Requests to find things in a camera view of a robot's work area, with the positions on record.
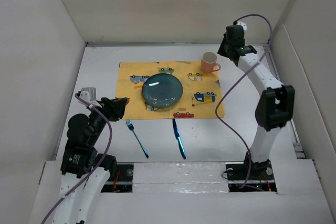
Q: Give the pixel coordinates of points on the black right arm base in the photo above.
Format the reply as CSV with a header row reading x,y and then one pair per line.
x,y
242,178

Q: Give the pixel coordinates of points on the pink ceramic mug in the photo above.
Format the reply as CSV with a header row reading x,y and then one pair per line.
x,y
209,63

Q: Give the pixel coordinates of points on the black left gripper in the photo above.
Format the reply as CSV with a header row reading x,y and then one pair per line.
x,y
114,107

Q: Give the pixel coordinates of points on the blue metal fork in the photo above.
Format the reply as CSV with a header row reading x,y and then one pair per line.
x,y
131,128

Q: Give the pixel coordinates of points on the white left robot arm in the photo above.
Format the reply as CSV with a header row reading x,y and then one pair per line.
x,y
78,196

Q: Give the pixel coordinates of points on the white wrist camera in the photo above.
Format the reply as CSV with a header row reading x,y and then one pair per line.
x,y
240,23
89,94

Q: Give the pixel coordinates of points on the blue metal knife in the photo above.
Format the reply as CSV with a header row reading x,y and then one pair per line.
x,y
179,140

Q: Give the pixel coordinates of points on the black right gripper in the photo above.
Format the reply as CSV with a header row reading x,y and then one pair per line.
x,y
221,50

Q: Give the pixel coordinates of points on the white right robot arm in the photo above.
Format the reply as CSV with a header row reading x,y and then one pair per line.
x,y
275,106

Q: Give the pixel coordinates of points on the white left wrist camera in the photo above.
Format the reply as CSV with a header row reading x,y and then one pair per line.
x,y
89,94

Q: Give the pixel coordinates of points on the dark teal ceramic plate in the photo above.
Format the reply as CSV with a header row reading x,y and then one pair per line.
x,y
162,91

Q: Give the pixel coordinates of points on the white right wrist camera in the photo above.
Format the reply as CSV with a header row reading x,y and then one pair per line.
x,y
240,23

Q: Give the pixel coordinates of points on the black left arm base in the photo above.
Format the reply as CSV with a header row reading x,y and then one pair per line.
x,y
121,181

